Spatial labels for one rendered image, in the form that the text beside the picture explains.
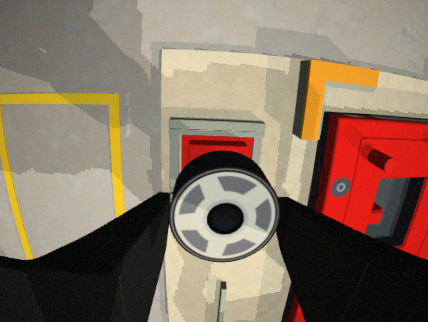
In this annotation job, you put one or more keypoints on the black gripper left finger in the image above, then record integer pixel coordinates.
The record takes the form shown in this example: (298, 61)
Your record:
(110, 275)

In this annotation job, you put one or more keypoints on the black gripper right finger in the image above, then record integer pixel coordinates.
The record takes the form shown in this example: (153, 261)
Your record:
(341, 275)

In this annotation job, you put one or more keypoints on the yellow rectangular outline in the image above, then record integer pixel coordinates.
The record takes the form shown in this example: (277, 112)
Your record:
(110, 99)

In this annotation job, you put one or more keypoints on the black wheel with white hub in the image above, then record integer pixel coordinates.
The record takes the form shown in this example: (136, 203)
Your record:
(223, 177)

